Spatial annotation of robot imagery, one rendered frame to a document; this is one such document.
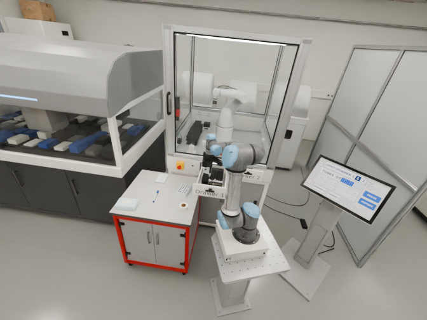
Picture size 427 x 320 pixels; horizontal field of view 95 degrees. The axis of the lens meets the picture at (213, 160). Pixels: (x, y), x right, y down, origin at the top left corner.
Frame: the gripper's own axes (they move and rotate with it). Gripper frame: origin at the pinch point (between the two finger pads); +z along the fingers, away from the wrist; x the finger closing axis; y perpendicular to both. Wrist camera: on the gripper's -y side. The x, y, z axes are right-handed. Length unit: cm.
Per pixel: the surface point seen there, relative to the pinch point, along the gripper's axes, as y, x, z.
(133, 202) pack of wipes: 55, 28, 17
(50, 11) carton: 349, -294, -114
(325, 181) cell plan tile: -91, 1, -9
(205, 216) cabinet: 2, -24, 77
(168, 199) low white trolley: 32.4, 14.0, 21.2
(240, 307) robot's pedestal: -40, 53, 96
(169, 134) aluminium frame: 42, -24, -20
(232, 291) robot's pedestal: -30, 54, 70
